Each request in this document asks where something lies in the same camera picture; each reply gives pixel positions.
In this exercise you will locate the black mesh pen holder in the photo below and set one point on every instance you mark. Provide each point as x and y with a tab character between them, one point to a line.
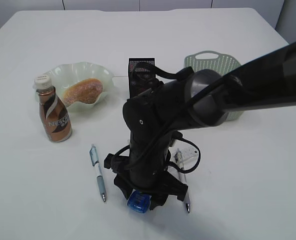
140	79

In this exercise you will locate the blue pencil sharpener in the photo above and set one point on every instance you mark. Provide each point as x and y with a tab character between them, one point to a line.
139	202

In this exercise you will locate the green plastic basket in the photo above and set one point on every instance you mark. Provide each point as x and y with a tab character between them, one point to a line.
209	66

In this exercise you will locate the sugared bread roll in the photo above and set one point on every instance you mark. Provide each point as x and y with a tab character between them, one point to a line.
86	91

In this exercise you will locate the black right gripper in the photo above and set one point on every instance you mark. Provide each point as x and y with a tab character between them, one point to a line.
146	173

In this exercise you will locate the brown coffee bottle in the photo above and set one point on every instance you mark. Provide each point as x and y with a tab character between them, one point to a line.
53	113

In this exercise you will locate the green wavy glass plate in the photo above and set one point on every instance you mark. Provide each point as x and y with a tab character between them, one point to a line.
66	75

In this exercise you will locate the black clip pen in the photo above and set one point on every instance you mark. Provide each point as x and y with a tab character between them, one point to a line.
179	162

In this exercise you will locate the blue clip pen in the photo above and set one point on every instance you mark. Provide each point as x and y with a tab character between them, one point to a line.
99	176

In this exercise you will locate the clear plastic ruler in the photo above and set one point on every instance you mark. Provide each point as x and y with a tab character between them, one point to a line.
187	154

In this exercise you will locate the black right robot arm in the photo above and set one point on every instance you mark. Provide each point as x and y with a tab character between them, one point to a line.
192	100

